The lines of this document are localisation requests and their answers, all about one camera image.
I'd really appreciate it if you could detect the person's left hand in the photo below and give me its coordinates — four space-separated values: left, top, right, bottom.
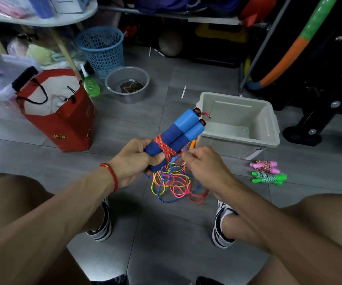
108 138 166 189

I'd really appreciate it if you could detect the person's right hand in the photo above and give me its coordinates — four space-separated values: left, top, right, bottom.
181 146 237 199

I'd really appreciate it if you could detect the orange handle jump rope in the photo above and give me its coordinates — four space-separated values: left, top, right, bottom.
150 139 196 197

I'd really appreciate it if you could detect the pile of jump ropes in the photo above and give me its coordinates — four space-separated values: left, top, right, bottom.
143 139 210 204

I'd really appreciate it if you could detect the wound pink-handled rope bundle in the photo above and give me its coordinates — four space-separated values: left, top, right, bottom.
249 160 281 175

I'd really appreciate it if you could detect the blue foam handle skipping rope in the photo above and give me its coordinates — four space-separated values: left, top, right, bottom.
143 107 212 205

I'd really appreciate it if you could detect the green braided jump rope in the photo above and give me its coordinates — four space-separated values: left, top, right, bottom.
251 171 288 186

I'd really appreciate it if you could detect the grey plastic storage bin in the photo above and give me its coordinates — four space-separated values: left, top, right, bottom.
195 91 281 160

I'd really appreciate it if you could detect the person's left forearm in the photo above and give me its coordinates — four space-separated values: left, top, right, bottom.
0 167 118 285

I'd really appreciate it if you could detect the person's right forearm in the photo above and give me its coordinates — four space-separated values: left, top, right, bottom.
215 180 342 285

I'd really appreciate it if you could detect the person's right shoe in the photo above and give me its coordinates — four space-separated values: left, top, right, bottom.
212 200 238 249

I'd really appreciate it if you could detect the person's shoe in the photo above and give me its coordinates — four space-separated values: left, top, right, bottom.
86 197 112 242
212 200 238 249

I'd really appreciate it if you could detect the person's left shoe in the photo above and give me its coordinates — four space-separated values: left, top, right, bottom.
86 197 112 242

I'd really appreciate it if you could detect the person's left leg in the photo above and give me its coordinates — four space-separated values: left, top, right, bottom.
0 173 106 285

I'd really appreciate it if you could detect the person's leg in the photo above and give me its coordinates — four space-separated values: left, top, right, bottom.
0 173 106 285
221 194 342 285

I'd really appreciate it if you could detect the person's right leg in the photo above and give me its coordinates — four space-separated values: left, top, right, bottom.
221 194 342 285

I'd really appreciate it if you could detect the red paper bag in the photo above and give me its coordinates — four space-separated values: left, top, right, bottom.
16 68 96 153

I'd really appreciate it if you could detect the grey plastic basin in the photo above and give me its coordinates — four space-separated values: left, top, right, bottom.
104 66 150 104

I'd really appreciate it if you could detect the green spray bottle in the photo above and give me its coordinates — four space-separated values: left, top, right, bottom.
80 63 101 97

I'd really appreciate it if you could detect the blue mesh wastebasket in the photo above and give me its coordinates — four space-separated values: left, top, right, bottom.
75 26 125 82

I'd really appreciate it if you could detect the brown ball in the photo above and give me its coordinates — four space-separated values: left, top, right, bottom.
158 30 184 57

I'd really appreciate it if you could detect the black weight machine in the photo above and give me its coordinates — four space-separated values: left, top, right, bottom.
248 0 342 147

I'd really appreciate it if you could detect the multicoloured hula hoop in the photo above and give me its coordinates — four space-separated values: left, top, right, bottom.
246 0 339 91

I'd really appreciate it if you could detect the black rectangular pad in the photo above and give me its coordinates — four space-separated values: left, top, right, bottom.
11 66 39 92

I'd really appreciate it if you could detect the yellow flat board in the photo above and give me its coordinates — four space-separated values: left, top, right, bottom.
195 23 249 44

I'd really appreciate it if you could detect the clear plastic bag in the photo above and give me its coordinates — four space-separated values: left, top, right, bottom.
7 32 85 67

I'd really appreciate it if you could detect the white oval side table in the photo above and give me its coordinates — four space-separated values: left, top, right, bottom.
0 0 99 80

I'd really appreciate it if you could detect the blue folded mat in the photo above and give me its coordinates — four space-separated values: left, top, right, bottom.
135 0 243 14

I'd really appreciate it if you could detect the orange red fabric bag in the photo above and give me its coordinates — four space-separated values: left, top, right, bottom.
238 0 278 27

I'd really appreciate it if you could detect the blue cup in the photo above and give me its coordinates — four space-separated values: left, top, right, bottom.
25 0 56 20

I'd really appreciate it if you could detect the pink packet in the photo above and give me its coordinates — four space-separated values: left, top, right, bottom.
0 0 29 18

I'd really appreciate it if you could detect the red string bracelet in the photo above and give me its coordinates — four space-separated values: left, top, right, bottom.
99 163 119 193

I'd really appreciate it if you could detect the brown tangled strap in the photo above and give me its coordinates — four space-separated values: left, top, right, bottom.
119 80 145 94

